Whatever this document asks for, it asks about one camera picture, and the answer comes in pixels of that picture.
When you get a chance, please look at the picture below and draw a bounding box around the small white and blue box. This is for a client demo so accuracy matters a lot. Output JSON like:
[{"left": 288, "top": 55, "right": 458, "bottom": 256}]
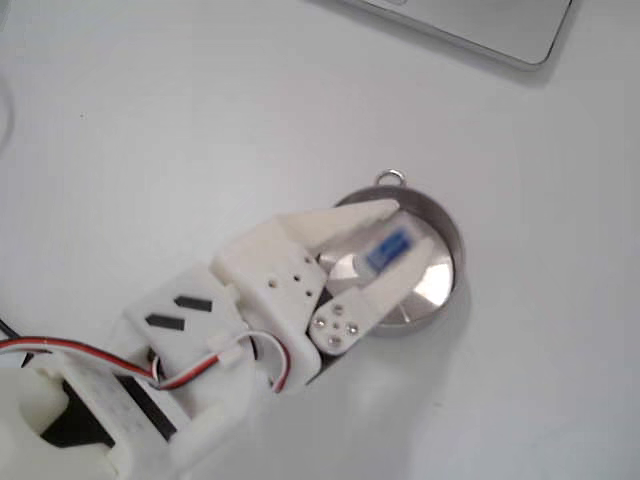
[{"left": 351, "top": 223, "right": 422, "bottom": 275}]

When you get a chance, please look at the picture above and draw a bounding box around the metal bowl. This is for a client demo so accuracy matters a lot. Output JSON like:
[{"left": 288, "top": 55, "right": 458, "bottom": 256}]
[{"left": 318, "top": 183, "right": 467, "bottom": 339}]

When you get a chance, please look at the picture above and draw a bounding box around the silver laptop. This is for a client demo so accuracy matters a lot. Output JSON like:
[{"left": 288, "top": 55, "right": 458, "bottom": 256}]
[{"left": 319, "top": 0, "right": 577, "bottom": 72}]

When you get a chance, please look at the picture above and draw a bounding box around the metal keychain clasp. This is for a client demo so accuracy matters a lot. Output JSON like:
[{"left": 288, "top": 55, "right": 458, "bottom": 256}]
[{"left": 373, "top": 166, "right": 408, "bottom": 189}]

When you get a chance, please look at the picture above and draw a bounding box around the red white black servo wire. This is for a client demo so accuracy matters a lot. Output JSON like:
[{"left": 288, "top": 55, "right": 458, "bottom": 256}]
[{"left": 0, "top": 331, "right": 294, "bottom": 395}]

